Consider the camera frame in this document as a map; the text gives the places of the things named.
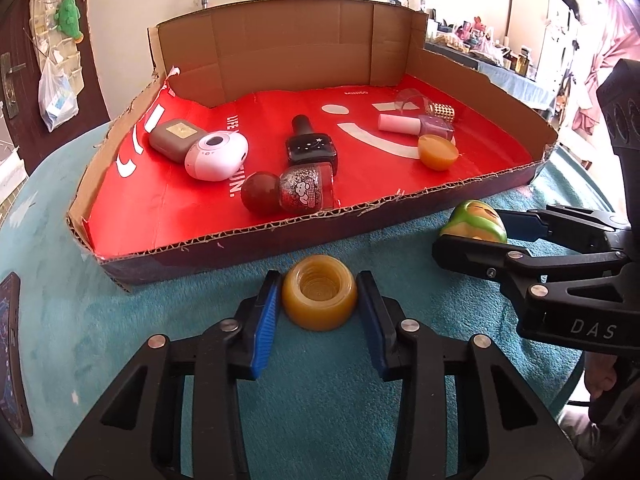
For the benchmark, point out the hanging plastic bag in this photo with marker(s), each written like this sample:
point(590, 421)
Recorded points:
point(57, 105)

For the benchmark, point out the white cabinet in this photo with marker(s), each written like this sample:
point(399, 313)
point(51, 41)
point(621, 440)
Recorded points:
point(530, 25)

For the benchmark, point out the orange domed lid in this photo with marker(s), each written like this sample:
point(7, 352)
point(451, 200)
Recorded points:
point(437, 155)

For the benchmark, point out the glitter nail polish bottle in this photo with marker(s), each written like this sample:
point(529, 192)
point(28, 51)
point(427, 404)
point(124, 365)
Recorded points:
point(305, 187)

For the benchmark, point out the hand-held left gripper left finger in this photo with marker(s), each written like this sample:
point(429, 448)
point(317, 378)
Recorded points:
point(265, 325)

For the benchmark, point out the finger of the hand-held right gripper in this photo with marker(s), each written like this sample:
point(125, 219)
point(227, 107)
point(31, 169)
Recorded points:
point(475, 257)
point(525, 225)

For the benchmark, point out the clear plastic cup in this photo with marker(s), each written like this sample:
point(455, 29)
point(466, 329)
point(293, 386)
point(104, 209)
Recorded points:
point(410, 100)

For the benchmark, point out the smartphone in dark case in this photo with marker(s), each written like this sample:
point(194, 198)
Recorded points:
point(12, 360)

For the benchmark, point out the green and yellow toy figure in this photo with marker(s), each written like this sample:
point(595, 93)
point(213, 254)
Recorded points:
point(472, 220)

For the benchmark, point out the brown door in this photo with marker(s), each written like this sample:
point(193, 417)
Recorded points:
point(95, 50)

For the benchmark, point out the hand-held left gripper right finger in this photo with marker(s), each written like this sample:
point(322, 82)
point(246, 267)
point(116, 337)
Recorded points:
point(372, 325)

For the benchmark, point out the pink nail polish bottle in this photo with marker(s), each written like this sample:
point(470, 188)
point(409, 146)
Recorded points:
point(400, 122)

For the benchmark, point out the amber hollow jar cap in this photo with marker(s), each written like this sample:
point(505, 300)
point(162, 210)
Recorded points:
point(300, 310)

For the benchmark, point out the gold studded cylinder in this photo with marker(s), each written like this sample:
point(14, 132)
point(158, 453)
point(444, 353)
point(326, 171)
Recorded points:
point(442, 110)

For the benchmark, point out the green plush toy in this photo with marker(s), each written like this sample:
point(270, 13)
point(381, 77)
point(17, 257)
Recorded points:
point(67, 15)

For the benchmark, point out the cardboard box with red lining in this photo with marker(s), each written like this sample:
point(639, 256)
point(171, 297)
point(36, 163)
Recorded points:
point(380, 180)

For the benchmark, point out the black nail polish bottle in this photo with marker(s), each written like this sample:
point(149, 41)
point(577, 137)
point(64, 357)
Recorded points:
point(310, 147)

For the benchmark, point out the pale pink round case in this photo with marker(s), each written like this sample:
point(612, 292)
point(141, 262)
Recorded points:
point(215, 157)

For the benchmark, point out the table with blue cloth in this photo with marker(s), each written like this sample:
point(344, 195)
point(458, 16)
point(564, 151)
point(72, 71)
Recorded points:
point(520, 87)

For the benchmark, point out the person's right hand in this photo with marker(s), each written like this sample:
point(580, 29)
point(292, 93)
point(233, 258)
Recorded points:
point(600, 375)

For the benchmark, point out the pink cloth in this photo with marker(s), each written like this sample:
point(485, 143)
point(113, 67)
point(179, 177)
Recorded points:
point(600, 60)

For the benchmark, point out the grey earbud case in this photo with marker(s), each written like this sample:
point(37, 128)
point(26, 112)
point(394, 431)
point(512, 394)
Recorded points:
point(172, 140)

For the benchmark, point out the clear hanging organizer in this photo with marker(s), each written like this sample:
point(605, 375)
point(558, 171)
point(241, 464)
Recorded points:
point(42, 5)

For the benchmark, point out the clutter of bottles and jars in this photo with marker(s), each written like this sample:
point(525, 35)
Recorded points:
point(475, 35)

